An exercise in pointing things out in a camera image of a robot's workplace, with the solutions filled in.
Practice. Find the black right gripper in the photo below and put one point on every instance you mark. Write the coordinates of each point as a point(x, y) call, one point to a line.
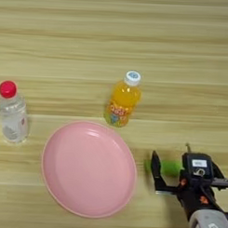
point(193, 199)

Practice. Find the green rectangular block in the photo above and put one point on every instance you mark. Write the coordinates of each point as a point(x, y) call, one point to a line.
point(171, 168)

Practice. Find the pink round plate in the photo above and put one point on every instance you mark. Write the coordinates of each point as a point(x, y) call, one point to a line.
point(89, 171)

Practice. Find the orange juice bottle white cap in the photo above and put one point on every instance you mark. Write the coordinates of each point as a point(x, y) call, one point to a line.
point(123, 100)

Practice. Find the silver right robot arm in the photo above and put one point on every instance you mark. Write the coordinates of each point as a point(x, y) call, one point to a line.
point(211, 224)

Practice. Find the small black box white label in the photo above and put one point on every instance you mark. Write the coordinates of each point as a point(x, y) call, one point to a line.
point(196, 166)

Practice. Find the clear water bottle red cap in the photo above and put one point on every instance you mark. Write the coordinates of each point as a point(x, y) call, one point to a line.
point(11, 115)

